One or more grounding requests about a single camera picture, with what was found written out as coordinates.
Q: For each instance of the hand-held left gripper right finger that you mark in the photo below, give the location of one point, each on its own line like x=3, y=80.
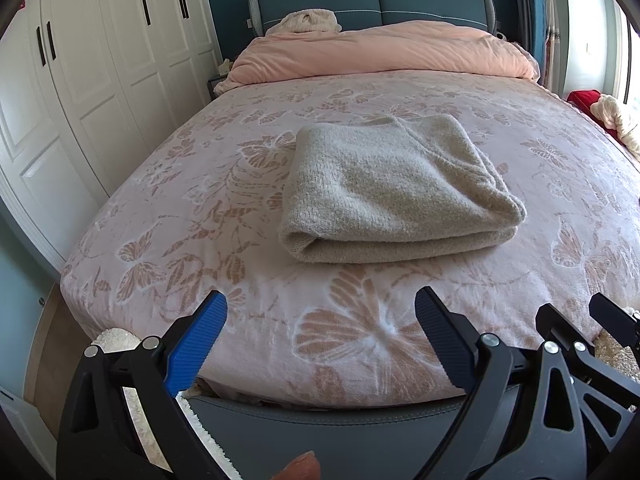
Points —
x=440, y=340

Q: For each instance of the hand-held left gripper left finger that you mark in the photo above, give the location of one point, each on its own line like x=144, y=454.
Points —
x=197, y=345

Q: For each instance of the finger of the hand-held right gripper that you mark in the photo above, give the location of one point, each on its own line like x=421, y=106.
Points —
x=617, y=322
x=582, y=360

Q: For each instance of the beige knit sweater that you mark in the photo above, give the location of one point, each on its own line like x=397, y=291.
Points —
x=395, y=195

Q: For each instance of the person's left hand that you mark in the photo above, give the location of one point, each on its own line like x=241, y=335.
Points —
x=302, y=467

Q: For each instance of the white fluffy rug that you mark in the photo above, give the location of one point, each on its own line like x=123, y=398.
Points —
x=120, y=342

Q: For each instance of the pink butterfly print blanket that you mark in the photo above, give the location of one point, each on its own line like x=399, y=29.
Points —
x=250, y=240

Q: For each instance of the red cloth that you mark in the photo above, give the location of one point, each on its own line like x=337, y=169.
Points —
x=582, y=100

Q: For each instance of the dark nightstand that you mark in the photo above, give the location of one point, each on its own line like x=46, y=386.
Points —
x=216, y=80

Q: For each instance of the white wardrobe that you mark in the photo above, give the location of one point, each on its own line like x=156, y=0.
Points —
x=100, y=70

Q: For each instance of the pink duvet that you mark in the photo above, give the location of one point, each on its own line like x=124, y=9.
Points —
x=380, y=52

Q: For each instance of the striped curtain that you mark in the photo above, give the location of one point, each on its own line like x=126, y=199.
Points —
x=547, y=20

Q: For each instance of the teal upholstered headboard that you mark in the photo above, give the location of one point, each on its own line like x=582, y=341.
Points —
x=370, y=5

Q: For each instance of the cream plush pillow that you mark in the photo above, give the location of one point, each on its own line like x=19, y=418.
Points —
x=310, y=21

